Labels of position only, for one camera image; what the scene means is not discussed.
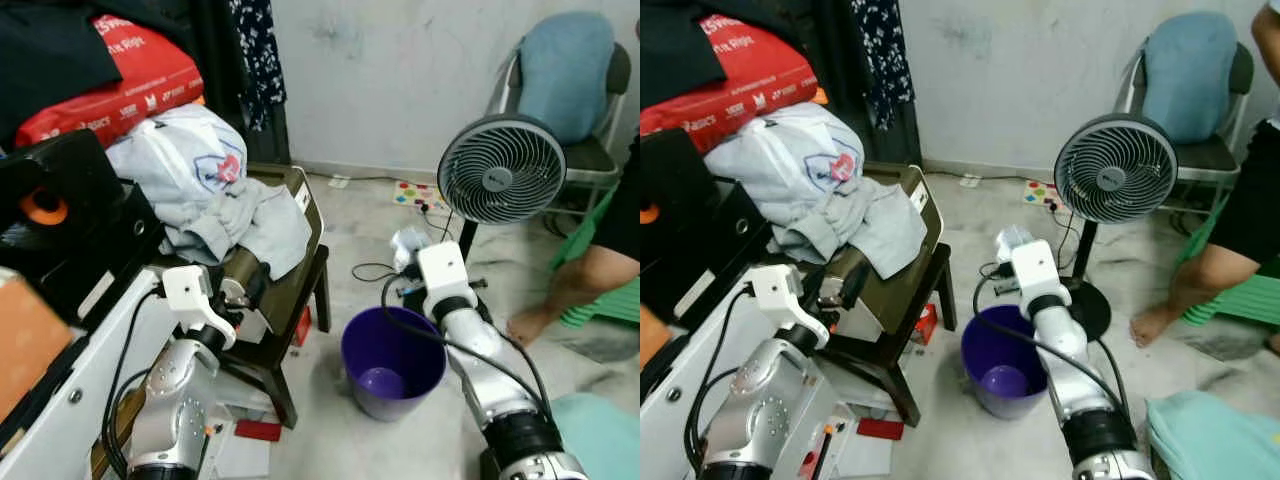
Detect black speaker with orange cone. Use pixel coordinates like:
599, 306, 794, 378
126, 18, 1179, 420
640, 128, 771, 341
0, 128, 166, 321

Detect dark brown wooden chair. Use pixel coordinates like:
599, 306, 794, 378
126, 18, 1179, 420
820, 165, 958, 429
215, 165, 331, 431

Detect purple plastic bucket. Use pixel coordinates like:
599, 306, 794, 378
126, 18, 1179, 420
961, 305, 1061, 421
341, 305, 448, 423

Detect grey metal chair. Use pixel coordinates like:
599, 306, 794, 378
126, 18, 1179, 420
1112, 40, 1256, 201
487, 40, 633, 211

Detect red sports bag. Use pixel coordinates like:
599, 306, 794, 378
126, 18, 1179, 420
12, 12, 206, 151
640, 12, 821, 151

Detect red black pen tool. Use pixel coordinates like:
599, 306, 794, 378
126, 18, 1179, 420
800, 425, 836, 480

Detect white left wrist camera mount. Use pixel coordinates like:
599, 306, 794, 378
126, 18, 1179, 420
160, 264, 237, 349
750, 264, 831, 349

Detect black cloth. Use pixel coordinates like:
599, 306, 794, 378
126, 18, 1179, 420
640, 0, 746, 101
0, 0, 126, 141

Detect white bag with logo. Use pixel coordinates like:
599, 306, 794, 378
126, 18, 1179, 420
703, 103, 863, 226
105, 103, 248, 226

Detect teal cloth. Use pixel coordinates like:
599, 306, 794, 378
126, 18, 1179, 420
550, 392, 641, 480
1145, 390, 1280, 480

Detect blue cushion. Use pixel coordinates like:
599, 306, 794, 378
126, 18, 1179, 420
1142, 12, 1241, 146
518, 12, 616, 146

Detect grey crumpled garment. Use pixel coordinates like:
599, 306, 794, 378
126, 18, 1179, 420
165, 185, 313, 281
770, 185, 929, 281

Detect dark floral garment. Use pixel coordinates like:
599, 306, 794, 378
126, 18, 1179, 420
225, 0, 288, 133
850, 0, 916, 131

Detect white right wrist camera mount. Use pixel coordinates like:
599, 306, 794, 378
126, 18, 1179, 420
1010, 240, 1071, 319
415, 240, 479, 319

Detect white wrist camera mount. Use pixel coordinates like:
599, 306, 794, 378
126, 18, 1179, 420
750, 264, 831, 349
160, 264, 237, 349
1010, 240, 1071, 319
415, 240, 479, 319

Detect person in black shorts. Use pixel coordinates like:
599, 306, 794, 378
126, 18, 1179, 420
1130, 0, 1280, 351
505, 140, 641, 348

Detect grey black standing fan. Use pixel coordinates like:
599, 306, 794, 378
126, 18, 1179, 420
437, 113, 568, 266
1053, 113, 1179, 341

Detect orange brown board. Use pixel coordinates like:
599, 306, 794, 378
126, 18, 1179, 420
0, 268, 76, 421
640, 305, 669, 366

